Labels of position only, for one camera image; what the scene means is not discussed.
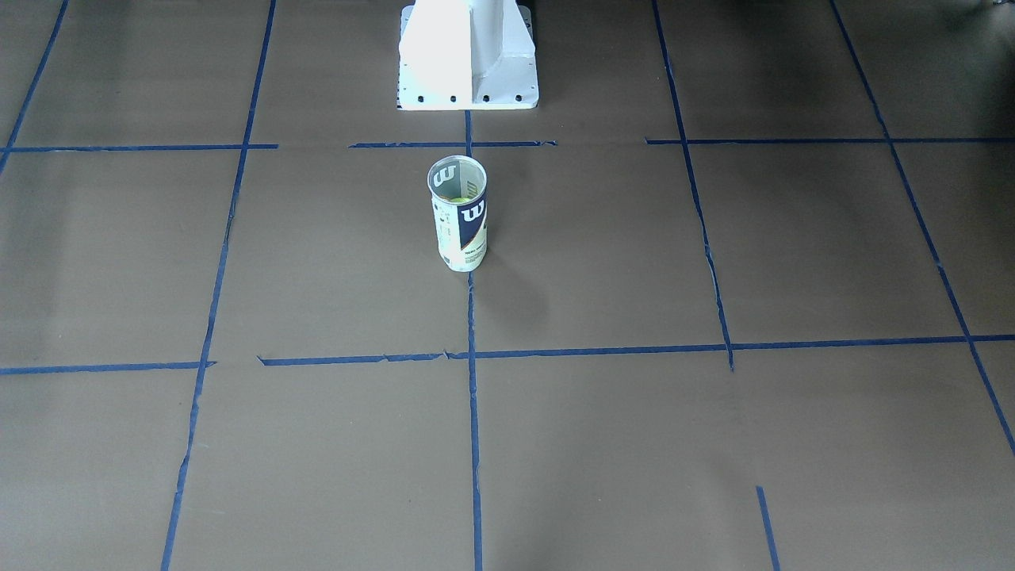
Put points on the white tennis ball can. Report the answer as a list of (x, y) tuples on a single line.
[(461, 230)]

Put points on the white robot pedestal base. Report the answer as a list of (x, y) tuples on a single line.
[(459, 55)]

